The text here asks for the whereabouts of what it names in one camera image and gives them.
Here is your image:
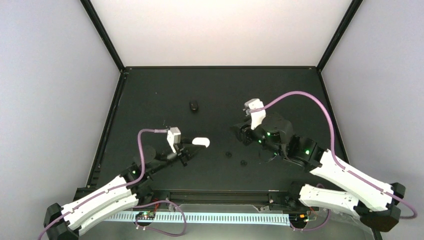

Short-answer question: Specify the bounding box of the white earbud charging case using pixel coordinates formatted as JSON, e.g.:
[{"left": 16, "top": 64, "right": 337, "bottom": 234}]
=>
[{"left": 191, "top": 137, "right": 211, "bottom": 148}]

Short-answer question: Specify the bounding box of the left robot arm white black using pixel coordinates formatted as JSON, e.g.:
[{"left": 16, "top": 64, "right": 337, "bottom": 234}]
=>
[{"left": 40, "top": 137, "right": 210, "bottom": 240}]

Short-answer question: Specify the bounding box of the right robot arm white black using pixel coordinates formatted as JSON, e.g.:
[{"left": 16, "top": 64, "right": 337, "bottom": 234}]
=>
[{"left": 230, "top": 114, "right": 406, "bottom": 232}]

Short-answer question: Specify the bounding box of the left circuit board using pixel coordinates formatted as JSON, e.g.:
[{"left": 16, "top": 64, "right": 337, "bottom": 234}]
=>
[{"left": 135, "top": 211, "right": 156, "bottom": 221}]

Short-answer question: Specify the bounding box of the circuit board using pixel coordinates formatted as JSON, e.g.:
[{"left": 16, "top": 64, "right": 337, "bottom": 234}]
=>
[
  {"left": 135, "top": 211, "right": 156, "bottom": 221},
  {"left": 289, "top": 214, "right": 317, "bottom": 223}
]

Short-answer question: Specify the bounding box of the right circuit board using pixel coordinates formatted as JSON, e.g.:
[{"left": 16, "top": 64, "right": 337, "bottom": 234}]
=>
[{"left": 289, "top": 214, "right": 317, "bottom": 223}]

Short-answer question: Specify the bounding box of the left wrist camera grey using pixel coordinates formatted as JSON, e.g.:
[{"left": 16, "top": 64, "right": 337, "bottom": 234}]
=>
[{"left": 166, "top": 127, "right": 181, "bottom": 154}]

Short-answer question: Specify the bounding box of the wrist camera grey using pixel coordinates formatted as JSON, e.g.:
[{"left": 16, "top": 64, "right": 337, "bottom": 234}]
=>
[
  {"left": 243, "top": 98, "right": 266, "bottom": 130},
  {"left": 166, "top": 127, "right": 181, "bottom": 154}
]

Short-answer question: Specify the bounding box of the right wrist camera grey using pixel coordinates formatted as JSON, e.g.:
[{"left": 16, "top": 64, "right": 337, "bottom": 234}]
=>
[{"left": 243, "top": 98, "right": 266, "bottom": 130}]

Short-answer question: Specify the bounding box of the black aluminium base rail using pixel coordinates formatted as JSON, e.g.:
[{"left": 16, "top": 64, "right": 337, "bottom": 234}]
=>
[{"left": 139, "top": 189, "right": 320, "bottom": 214}]

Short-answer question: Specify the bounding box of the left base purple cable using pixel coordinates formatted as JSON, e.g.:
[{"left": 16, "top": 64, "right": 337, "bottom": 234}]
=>
[{"left": 134, "top": 200, "right": 188, "bottom": 238}]

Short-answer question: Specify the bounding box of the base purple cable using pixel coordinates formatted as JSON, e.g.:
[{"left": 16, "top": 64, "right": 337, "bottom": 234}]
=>
[
  {"left": 134, "top": 200, "right": 188, "bottom": 238},
  {"left": 289, "top": 183, "right": 332, "bottom": 232}
]

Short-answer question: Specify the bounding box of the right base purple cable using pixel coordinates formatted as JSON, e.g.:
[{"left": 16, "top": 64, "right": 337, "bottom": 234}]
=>
[{"left": 289, "top": 183, "right": 332, "bottom": 232}]

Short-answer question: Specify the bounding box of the white slotted cable duct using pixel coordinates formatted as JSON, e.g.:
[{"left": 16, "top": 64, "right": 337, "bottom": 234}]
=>
[{"left": 105, "top": 211, "right": 290, "bottom": 226}]

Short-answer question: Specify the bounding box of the black frame post left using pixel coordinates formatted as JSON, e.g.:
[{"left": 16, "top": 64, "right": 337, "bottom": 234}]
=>
[{"left": 80, "top": 0, "right": 125, "bottom": 72}]

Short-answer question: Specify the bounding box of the black frame post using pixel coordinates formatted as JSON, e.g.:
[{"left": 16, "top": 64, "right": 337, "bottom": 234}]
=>
[
  {"left": 80, "top": 0, "right": 125, "bottom": 72},
  {"left": 316, "top": 0, "right": 363, "bottom": 72}
]

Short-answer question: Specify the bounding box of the black frame post right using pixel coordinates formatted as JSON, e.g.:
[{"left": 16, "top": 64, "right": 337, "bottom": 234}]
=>
[{"left": 316, "top": 0, "right": 363, "bottom": 72}]

